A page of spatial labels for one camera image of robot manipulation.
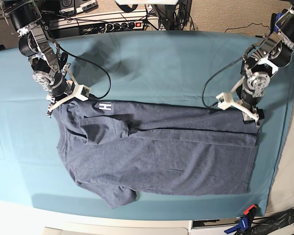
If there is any blue clamp upper right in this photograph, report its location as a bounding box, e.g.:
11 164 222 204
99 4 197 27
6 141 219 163
270 12 283 33

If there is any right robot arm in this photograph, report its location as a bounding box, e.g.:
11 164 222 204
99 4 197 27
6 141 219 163
0 0 89 117

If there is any blue-grey heather T-shirt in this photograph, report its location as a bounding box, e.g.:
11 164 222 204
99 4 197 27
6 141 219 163
53 100 258 208

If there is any black camera cable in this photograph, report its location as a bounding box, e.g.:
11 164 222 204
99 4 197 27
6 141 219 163
43 22 112 100
201 57 245 109

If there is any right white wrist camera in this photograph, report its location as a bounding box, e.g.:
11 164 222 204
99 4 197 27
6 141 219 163
73 84 91 101

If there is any teal table cloth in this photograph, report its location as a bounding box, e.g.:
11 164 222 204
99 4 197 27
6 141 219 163
0 31 294 220

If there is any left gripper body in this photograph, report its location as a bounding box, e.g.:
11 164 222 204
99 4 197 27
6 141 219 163
230 82 262 128

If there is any black plastic bag bottom right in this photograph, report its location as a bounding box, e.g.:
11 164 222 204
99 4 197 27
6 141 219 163
250 209 294 235

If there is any white power strip red switch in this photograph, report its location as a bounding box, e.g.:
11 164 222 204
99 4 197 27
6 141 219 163
104 18 159 33

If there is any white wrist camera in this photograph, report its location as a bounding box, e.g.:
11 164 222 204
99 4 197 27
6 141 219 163
73 84 91 101
216 92 234 110

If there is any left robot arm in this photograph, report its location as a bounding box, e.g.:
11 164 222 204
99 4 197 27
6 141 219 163
231 2 294 127

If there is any orange blue clamp bottom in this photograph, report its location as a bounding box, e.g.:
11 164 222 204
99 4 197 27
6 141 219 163
224 204 258 235

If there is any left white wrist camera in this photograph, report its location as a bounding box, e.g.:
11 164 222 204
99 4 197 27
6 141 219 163
216 92 234 110

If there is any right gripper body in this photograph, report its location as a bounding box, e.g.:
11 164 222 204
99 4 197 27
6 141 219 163
46 63 81 118

